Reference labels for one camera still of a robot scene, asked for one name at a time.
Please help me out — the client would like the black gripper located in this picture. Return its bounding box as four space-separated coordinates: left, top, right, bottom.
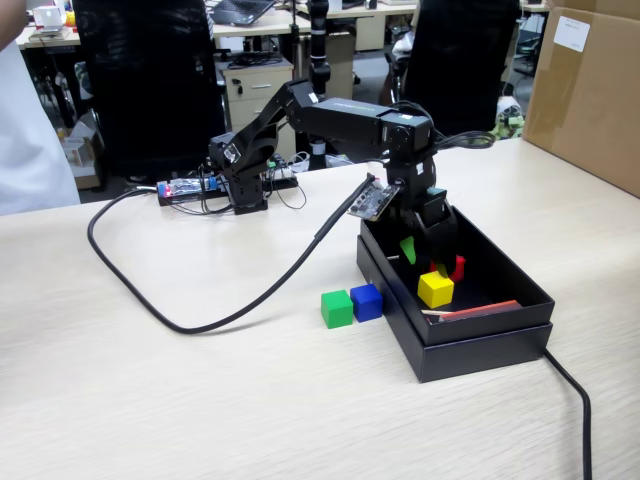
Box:
388 156 459 281

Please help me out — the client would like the red wooden cube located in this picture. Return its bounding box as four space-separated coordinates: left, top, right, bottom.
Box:
428 254 467 284

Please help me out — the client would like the yellow wooden cube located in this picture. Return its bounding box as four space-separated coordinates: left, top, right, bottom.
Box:
417 271 455 310

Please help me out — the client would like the blue wooden cube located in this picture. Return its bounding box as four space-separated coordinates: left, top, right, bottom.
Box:
349 283 384 323

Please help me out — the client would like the green wooden cube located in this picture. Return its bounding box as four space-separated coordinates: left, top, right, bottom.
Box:
320 289 354 330

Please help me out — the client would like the bare forearm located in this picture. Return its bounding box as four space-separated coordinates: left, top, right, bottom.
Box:
0 0 29 51

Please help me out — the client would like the black cardboard box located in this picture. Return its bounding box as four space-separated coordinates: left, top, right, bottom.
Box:
359 204 557 346

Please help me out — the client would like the black open box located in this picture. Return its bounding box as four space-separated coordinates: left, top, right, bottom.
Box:
355 234 554 385

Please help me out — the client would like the green white toy pile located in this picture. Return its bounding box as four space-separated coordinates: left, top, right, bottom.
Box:
474 94 526 146

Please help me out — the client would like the narrow black office chair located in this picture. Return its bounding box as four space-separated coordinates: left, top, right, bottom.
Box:
382 0 521 139

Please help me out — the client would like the seated person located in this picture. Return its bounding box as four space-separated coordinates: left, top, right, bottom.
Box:
359 0 419 141

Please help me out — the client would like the large brown cardboard carton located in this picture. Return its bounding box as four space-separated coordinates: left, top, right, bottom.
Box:
522 0 640 199

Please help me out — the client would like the beige office desk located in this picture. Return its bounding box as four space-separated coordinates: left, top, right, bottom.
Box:
209 2 421 109

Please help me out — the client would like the black pole with white rings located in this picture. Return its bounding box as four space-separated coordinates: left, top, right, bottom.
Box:
305 0 334 171

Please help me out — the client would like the beige drawer cabinet with lock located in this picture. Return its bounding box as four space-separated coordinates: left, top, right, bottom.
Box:
219 54 296 161

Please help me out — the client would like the white shipping label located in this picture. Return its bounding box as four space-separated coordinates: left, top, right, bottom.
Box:
552 15 591 53

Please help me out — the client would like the controller board on black plate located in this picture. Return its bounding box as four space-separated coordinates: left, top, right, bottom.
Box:
156 174 301 209

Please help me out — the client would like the dark open laptop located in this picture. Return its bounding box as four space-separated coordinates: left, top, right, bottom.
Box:
207 0 277 27

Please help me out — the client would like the wide black office chair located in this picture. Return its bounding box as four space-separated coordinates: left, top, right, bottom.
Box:
72 0 226 184

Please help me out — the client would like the white open carton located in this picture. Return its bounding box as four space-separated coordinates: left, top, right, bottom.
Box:
57 137 101 191

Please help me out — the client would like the person in white shirt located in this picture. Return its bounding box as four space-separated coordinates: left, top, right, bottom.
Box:
0 24 82 217

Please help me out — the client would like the white and red small carton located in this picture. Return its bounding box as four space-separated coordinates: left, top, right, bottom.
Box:
33 4 67 32

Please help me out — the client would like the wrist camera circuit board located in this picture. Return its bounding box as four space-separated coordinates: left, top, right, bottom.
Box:
347 179 401 222

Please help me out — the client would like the thick black power cable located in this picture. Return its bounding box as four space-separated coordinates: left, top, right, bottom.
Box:
543 347 594 480

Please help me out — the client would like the thick sleeved camera cable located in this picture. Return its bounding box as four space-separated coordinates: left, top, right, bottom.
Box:
87 172 376 335

